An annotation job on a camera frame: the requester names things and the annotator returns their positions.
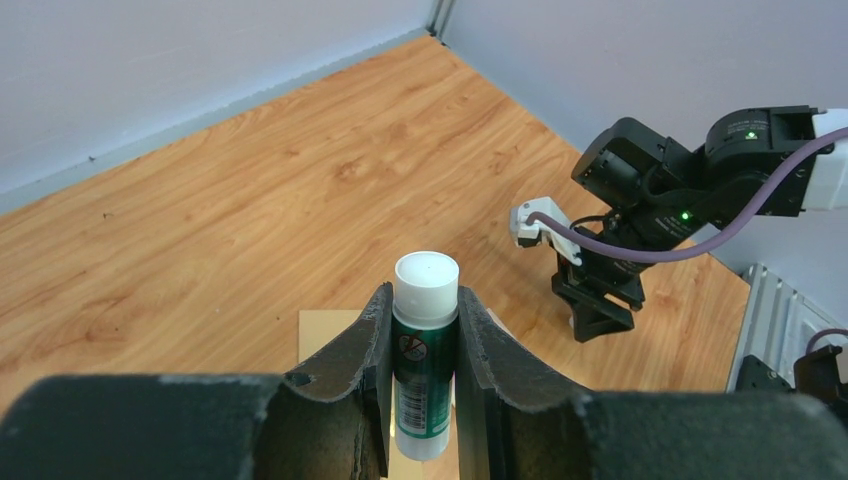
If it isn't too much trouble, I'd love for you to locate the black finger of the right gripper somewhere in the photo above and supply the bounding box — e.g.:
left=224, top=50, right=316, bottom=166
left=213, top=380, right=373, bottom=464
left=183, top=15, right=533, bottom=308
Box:
left=559, top=292, right=597, bottom=343
left=582, top=303, right=634, bottom=340

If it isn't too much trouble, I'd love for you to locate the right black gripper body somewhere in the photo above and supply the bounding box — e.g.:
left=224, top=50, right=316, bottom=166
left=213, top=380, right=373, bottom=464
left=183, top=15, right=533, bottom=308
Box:
left=552, top=252, right=646, bottom=311

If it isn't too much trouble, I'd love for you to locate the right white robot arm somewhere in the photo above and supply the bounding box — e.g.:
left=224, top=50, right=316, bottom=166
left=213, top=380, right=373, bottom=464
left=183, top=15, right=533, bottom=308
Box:
left=552, top=105, right=847, bottom=342

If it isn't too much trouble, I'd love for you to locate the tan kraft envelope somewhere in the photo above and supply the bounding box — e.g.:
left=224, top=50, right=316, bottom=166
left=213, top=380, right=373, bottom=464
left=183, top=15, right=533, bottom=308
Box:
left=298, top=308, right=511, bottom=480

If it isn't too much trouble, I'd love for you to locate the white green glue stick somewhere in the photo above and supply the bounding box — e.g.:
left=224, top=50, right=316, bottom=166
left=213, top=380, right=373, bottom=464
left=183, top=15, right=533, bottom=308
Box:
left=391, top=251, right=459, bottom=461

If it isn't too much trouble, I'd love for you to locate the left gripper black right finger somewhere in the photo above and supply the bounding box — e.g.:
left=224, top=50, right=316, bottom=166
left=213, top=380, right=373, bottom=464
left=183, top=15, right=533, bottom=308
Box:
left=455, top=287, right=847, bottom=479

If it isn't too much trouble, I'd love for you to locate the aluminium frame rail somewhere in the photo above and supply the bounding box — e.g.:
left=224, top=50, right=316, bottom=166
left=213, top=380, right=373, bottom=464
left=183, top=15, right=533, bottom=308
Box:
left=726, top=264, right=847, bottom=392

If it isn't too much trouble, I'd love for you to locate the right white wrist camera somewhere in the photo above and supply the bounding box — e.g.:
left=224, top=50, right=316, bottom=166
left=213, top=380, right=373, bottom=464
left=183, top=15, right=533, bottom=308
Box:
left=509, top=197, right=583, bottom=266

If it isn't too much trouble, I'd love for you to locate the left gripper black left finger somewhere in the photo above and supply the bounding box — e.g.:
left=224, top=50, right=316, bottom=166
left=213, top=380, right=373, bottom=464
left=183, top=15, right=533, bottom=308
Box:
left=1, top=283, right=393, bottom=479

